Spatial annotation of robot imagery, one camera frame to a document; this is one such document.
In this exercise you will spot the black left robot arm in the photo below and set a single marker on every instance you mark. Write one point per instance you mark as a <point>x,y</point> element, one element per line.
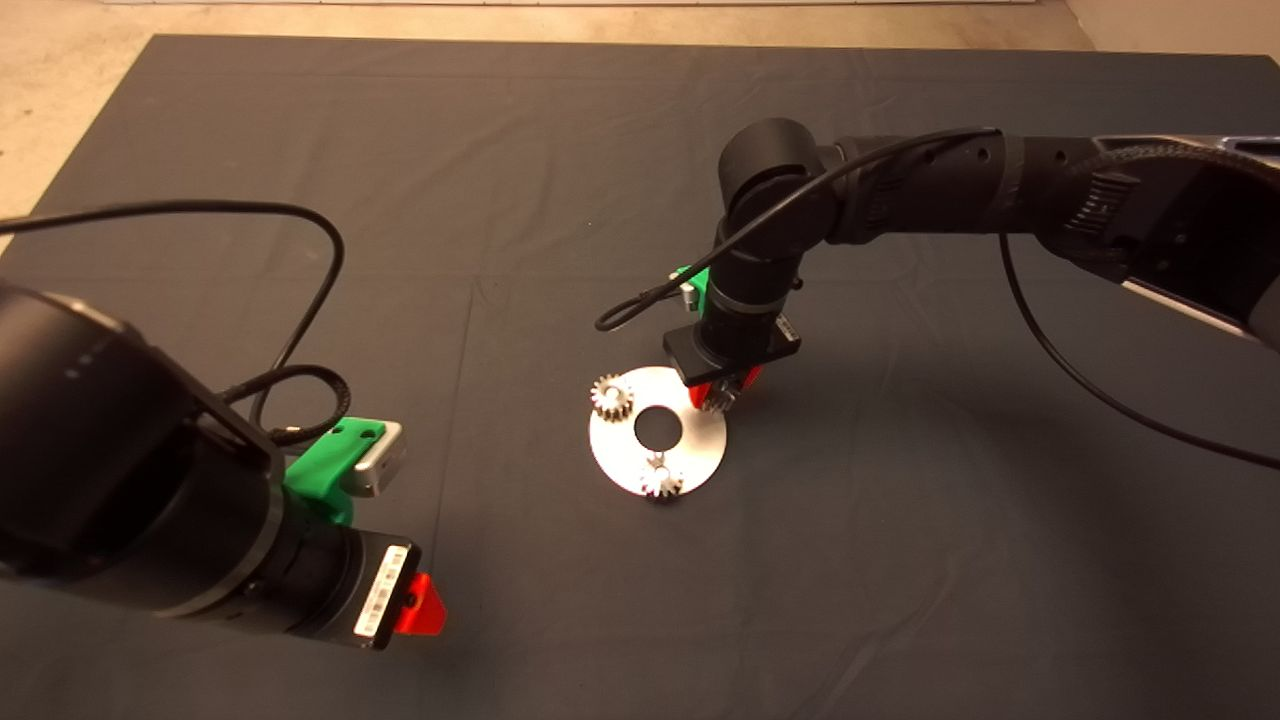
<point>100,450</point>

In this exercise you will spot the small steel planetary gear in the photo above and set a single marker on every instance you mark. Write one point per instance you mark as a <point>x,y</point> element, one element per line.
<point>660,483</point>
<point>716,398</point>
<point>612,397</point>

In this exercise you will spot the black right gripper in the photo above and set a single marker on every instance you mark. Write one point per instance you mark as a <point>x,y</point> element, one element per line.
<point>730,345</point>

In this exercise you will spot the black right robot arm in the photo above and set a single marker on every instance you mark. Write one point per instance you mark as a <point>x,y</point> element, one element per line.
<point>1000,190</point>

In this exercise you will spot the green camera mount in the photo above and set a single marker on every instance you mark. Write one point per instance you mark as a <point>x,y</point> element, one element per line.
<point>698,285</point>
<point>320,465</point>

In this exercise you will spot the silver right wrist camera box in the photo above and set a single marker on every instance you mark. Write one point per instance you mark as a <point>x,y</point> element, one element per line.
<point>689,295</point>

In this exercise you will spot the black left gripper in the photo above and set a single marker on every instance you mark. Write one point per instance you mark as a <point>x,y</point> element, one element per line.
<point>345,590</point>

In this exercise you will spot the green right camera mount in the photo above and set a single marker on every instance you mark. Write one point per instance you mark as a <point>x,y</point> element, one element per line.
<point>698,285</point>

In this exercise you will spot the green left camera mount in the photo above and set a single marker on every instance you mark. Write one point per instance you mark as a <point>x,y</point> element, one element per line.
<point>320,465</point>

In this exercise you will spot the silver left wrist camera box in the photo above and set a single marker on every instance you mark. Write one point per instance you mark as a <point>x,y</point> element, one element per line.
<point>383,462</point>

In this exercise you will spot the dark grey table cloth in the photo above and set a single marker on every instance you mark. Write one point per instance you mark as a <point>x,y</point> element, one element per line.
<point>500,150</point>

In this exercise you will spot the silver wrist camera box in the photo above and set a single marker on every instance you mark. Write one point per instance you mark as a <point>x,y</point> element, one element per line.
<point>689,295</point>
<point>383,462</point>

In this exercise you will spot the round metal carrier plate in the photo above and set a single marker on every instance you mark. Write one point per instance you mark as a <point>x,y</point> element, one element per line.
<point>700,450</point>

